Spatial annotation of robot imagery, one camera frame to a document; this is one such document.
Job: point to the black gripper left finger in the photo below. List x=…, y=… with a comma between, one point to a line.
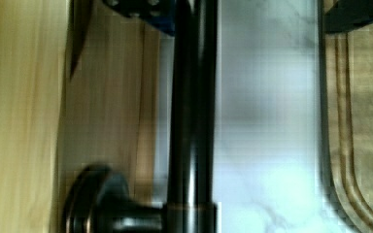
x=159, y=14

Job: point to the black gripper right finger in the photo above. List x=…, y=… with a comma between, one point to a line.
x=348, y=15

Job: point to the black metal drawer handle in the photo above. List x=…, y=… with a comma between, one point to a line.
x=99, y=200

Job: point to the dark wooden cutting board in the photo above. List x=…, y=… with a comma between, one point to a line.
x=347, y=120

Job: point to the light wooden cabinet body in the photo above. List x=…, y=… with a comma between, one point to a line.
x=33, y=45

